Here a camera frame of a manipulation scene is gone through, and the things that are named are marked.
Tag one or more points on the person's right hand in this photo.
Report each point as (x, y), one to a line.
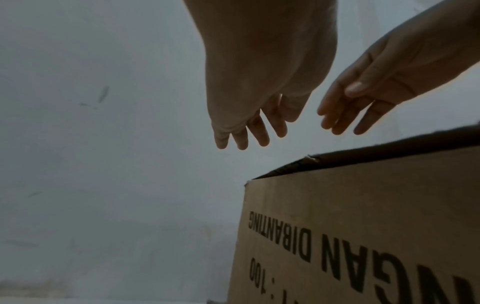
(405, 59)

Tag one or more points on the person's left hand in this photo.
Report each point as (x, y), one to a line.
(262, 59)

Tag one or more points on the brown cardboard box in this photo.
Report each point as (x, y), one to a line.
(375, 213)

